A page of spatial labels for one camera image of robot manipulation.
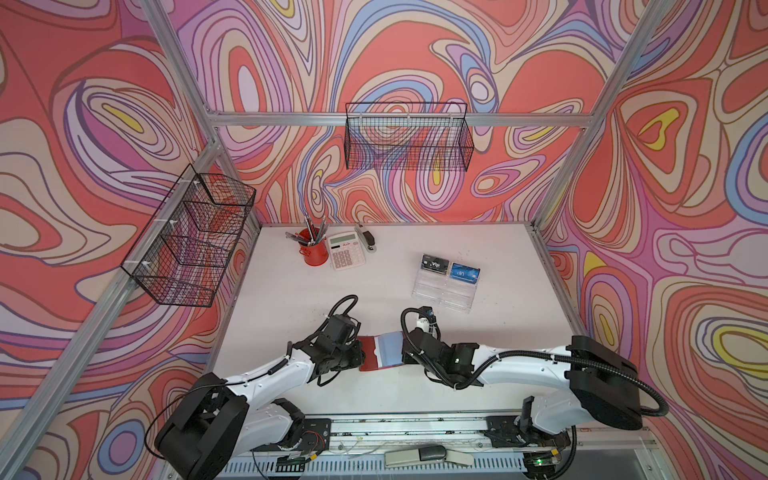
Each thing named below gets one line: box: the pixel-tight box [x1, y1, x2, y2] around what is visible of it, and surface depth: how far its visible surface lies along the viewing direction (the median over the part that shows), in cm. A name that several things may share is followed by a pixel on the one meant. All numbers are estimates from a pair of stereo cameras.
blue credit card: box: [450, 262, 481, 284], surface depth 96 cm
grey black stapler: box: [354, 223, 377, 253], surface depth 113 cm
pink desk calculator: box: [327, 231, 366, 271], surface depth 110 cm
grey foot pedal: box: [384, 445, 474, 467], surface depth 69 cm
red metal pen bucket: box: [298, 227, 329, 267], surface depth 107 cm
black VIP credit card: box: [420, 254, 449, 275], surface depth 98 cm
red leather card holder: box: [357, 331, 405, 372], surface depth 88 cm
